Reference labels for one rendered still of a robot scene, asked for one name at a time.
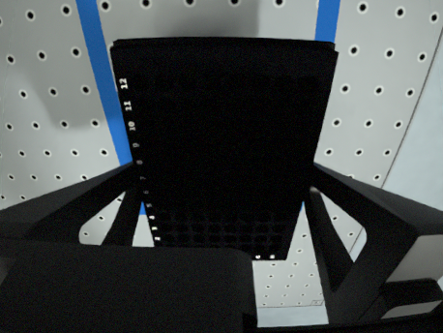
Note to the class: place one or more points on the blue rectangular tape outline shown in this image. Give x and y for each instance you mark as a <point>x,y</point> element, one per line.
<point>326,27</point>

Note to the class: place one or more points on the black well plate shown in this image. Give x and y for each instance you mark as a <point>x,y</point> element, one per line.
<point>223,192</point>

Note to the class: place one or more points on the grey perforated base plate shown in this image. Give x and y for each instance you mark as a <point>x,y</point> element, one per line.
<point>53,130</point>

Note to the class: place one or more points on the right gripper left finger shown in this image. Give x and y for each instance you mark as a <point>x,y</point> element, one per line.
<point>58,216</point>

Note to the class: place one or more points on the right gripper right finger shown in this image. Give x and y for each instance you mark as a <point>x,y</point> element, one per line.
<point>404,243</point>

